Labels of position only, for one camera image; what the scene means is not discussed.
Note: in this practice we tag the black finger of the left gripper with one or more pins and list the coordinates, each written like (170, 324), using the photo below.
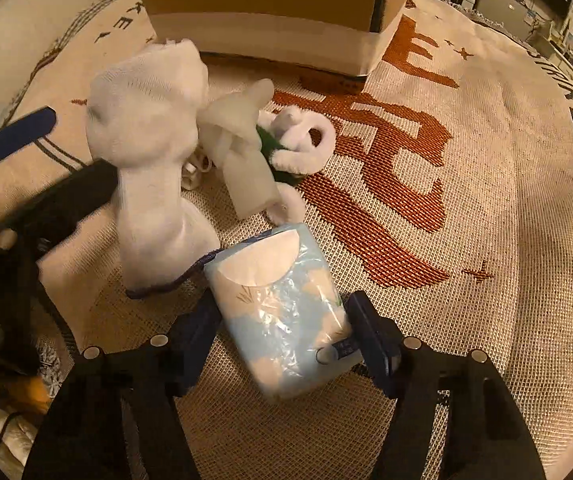
(53, 215)

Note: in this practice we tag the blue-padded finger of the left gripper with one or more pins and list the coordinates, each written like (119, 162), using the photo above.
(26, 130)

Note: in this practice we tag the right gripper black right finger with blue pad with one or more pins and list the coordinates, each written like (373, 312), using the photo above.
(486, 436)

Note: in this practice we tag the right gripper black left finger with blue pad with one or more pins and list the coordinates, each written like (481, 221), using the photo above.
(82, 435)

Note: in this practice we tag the white sock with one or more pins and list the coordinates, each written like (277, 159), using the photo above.
(141, 118)

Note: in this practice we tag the blue tissue pack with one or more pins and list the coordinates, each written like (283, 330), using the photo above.
(281, 306)

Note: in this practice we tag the white pipe-cleaner flower toy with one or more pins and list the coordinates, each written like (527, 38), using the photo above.
(296, 144)

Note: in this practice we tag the small white folded cloth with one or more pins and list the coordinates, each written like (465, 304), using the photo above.
(228, 139)

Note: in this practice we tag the cream woven lettered blanket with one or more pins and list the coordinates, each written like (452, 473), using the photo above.
(449, 200)

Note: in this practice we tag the brown cardboard box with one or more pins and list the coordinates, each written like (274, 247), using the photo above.
(347, 37)

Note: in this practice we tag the grey mini fridge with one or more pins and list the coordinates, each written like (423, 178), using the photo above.
(514, 16)

